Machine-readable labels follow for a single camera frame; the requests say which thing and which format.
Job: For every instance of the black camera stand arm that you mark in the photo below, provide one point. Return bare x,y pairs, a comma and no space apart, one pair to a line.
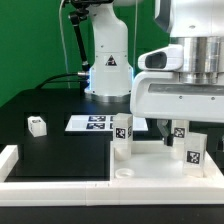
76,17

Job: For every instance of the white U-shaped obstacle fence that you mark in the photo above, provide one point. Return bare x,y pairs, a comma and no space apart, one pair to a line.
111,192

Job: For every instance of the white square tabletop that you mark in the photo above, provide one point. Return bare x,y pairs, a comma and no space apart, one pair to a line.
153,160

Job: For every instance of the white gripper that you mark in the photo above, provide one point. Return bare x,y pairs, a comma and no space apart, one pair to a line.
179,82

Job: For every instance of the AprilTag marker sheet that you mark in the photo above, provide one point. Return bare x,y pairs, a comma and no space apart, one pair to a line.
81,123

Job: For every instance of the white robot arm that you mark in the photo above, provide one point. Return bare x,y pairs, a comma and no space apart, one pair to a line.
126,29

